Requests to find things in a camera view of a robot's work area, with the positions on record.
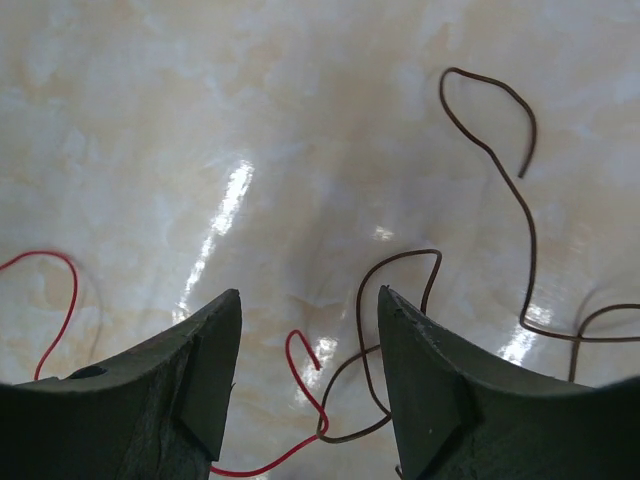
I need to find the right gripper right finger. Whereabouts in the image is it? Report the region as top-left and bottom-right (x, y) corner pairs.
(378, 287), (639, 479)

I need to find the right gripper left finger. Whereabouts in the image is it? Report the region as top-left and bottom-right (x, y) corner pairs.
(1, 289), (242, 479)

